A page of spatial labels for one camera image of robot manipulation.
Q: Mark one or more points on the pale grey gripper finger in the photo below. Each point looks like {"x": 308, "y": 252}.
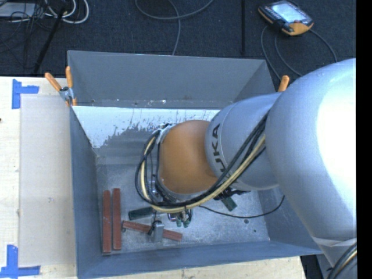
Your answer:
{"x": 158, "y": 232}

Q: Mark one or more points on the red-brown flat block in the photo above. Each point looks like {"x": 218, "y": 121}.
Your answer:
{"x": 136, "y": 227}
{"x": 117, "y": 219}
{"x": 106, "y": 222}

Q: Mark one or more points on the dark green flat block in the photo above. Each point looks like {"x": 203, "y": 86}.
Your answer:
{"x": 140, "y": 213}
{"x": 230, "y": 203}

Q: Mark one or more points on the grey metal bin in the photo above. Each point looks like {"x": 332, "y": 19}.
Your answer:
{"x": 162, "y": 80}

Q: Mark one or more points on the pale wood flat board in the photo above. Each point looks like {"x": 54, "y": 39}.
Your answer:
{"x": 43, "y": 179}

